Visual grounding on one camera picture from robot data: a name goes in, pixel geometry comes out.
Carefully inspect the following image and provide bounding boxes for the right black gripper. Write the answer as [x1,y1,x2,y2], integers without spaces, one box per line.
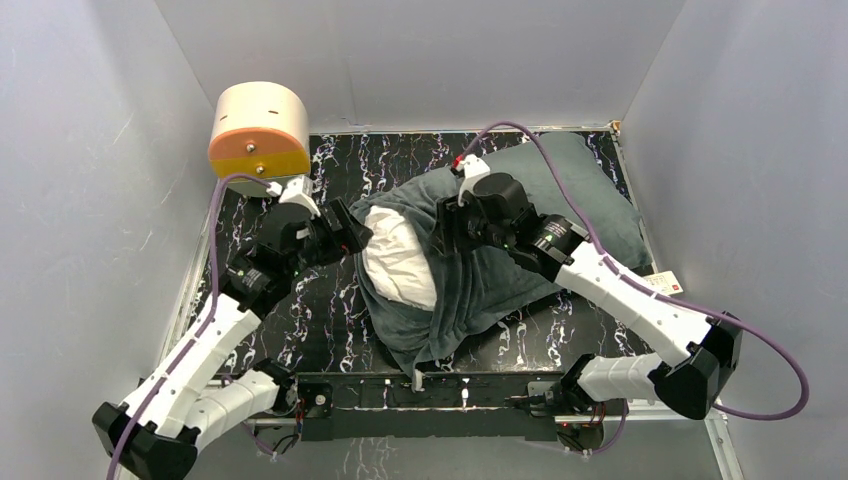
[425,193,512,258]

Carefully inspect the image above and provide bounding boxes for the white pillow insert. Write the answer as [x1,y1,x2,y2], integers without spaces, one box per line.
[362,206,437,312]

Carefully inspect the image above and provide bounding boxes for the zebra and grey pillowcase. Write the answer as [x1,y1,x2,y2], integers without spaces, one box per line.
[350,132,652,375]

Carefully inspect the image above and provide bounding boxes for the cream and orange cylindrical container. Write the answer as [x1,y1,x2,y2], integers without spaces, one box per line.
[208,81,311,185]

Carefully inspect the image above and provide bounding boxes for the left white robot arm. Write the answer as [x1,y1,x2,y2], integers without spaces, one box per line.
[92,199,373,479]

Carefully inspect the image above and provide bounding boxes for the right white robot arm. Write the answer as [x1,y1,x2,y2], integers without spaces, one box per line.
[431,173,742,420]

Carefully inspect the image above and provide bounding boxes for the white tag card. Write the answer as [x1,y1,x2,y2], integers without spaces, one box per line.
[644,270,684,296]

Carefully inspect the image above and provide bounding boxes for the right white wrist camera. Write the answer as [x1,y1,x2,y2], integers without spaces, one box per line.
[451,154,491,207]

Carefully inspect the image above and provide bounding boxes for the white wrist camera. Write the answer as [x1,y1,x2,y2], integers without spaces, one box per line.
[451,154,491,207]
[265,175,321,218]

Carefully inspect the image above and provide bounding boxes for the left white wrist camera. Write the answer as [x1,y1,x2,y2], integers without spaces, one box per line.
[265,175,321,218]

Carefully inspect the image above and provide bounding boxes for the black front mounting rail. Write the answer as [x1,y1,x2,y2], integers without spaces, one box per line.
[298,372,588,441]

